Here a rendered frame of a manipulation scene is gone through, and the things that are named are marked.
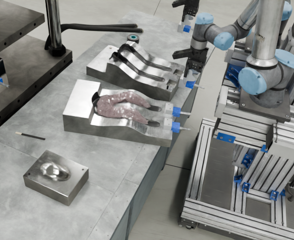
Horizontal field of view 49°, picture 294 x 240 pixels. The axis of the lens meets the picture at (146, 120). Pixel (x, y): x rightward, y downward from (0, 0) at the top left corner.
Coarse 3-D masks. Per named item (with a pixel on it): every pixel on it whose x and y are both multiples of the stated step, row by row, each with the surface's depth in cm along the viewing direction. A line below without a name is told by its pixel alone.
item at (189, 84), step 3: (180, 78) 164; (180, 81) 165; (186, 81) 164; (189, 81) 165; (192, 81) 166; (195, 81) 166; (180, 84) 166; (183, 84) 165; (186, 84) 165; (189, 84) 165; (192, 84) 164; (195, 84) 166; (180, 87) 167; (183, 87) 167; (189, 87) 166; (192, 87) 165; (198, 87) 166; (201, 87) 165
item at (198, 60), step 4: (192, 48) 150; (208, 48) 152; (196, 52) 153; (200, 52) 152; (204, 52) 150; (192, 56) 154; (196, 56) 154; (200, 56) 152; (204, 56) 152; (188, 60) 155; (192, 60) 154; (196, 60) 154; (200, 60) 154; (204, 60) 153; (192, 64) 156; (196, 64) 154; (200, 64) 153; (204, 64) 160; (192, 68) 158; (196, 68) 157; (200, 68) 156; (200, 72) 156
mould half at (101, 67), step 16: (112, 48) 195; (96, 64) 181; (112, 64) 171; (144, 64) 182; (160, 64) 184; (176, 64) 185; (112, 80) 178; (128, 80) 174; (144, 80) 172; (176, 80) 174; (160, 96) 172
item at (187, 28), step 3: (180, 21) 208; (180, 24) 205; (180, 27) 206; (183, 27) 206; (186, 27) 206; (189, 27) 207; (177, 30) 208; (180, 30) 208; (183, 30) 207; (186, 30) 207; (189, 30) 206; (192, 30) 207
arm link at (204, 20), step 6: (204, 12) 143; (198, 18) 140; (204, 18) 139; (210, 18) 139; (198, 24) 141; (204, 24) 140; (210, 24) 139; (198, 30) 143; (204, 30) 140; (192, 36) 148; (198, 36) 144
